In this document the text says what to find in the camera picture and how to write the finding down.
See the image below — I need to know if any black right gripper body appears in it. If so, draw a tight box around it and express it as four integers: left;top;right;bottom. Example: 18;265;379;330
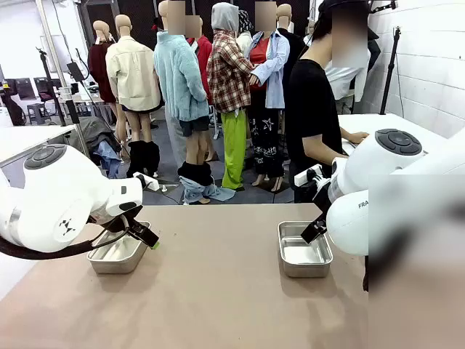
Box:
311;173;333;222

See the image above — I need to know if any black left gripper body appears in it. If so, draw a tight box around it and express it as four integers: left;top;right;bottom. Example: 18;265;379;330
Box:
103;205;145;234

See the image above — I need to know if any steel rectangular container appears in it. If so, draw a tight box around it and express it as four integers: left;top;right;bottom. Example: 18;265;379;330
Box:
86;220;152;276
278;220;334;279

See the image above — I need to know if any person's right forearm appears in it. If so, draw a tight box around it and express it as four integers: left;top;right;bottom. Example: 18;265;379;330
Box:
303;135;343;167

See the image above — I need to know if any person's left hand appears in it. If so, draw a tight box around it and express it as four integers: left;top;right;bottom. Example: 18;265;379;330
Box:
346;130;371;145

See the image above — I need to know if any pile of grey blue clothes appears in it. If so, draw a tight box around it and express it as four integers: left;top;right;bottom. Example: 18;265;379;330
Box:
78;116;123;180

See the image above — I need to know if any person in black t-shirt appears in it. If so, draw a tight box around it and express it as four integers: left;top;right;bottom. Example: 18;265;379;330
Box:
288;0;371;204

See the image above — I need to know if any mannequin in white shirt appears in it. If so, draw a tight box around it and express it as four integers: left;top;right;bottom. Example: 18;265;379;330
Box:
325;47;371;116

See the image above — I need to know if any white desk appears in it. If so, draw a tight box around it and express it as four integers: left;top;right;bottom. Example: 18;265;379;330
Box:
0;125;79;164

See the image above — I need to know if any mannequin in pale blue shirt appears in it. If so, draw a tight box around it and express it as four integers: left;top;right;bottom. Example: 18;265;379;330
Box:
248;0;291;192

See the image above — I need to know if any black light stand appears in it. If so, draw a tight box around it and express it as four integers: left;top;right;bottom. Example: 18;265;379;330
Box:
379;25;403;116

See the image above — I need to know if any mannequin in cream jacket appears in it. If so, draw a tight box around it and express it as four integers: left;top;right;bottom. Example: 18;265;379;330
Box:
105;14;163;180

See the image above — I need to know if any mannequin in black jacket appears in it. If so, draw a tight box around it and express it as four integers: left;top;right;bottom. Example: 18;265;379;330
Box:
275;3;308;81

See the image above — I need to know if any mannequin in plaid shirt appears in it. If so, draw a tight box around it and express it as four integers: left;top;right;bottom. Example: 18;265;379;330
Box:
206;1;255;192

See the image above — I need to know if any black stand with flat plate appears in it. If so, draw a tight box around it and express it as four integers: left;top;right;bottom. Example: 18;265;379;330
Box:
67;47;113;146

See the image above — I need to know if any mannequin in dark red sweater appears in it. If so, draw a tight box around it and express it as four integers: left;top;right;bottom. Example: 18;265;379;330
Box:
86;20;121;127

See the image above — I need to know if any mannequin in black-white jacket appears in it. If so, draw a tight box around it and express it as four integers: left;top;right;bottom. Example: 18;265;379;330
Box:
366;27;381;73

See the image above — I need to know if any mannequin in light blue fleece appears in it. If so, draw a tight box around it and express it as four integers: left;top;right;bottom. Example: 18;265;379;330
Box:
152;0;236;205

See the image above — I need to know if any mannequin in red jacket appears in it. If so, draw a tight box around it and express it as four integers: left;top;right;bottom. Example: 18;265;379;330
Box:
185;16;214;106

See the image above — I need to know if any mannequin with patterned hat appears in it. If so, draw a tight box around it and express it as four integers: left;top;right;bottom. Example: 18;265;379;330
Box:
235;9;254;55

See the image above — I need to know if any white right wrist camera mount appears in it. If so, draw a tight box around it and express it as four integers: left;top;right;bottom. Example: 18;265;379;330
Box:
294;164;325;186

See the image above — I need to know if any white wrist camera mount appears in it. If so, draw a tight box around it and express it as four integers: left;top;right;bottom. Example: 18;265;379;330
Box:
132;172;160;193
294;164;325;186

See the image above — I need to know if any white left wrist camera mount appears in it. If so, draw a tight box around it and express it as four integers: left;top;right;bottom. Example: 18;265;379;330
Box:
132;172;160;193

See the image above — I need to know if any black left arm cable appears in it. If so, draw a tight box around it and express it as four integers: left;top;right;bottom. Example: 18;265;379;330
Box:
0;216;130;261

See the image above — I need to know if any black camera tripod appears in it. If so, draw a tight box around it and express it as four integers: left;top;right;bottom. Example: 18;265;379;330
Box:
35;46;67;127

